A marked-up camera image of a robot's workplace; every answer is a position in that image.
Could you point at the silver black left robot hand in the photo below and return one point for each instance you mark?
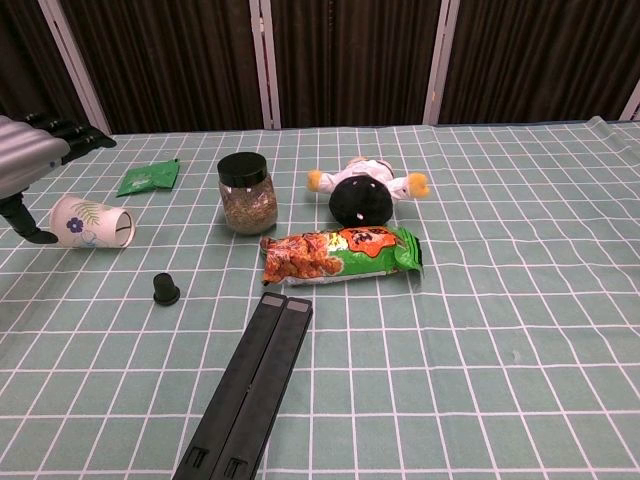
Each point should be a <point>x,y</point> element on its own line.
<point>27,155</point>

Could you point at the white floral paper cup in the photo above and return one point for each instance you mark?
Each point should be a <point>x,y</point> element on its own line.
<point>90,222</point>

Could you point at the dark pleated screen panel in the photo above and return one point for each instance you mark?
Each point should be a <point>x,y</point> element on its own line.
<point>540,55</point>
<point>350,60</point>
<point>170,60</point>
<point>25,65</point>

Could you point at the small green sachet packet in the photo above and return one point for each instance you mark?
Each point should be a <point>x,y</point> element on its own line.
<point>150,177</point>

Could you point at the small black rubber stopper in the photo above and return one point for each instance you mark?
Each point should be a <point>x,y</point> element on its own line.
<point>166,291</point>

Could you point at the glass jar with black lid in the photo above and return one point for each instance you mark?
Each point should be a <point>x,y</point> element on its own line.
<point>247,205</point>

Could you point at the long black folded stand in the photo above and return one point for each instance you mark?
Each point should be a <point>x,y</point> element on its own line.
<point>255,380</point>

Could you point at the orange green snack bag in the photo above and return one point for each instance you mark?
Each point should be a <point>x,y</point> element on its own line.
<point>340,257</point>

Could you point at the black white plush doll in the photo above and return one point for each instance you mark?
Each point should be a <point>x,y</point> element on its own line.
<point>360,200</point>

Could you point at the green white grid tablecloth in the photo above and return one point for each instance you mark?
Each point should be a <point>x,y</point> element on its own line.
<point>450,325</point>

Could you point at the white screen frame post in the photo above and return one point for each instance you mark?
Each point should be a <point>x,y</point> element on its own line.
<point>75,65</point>
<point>440,60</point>
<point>634,102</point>
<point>265,65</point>

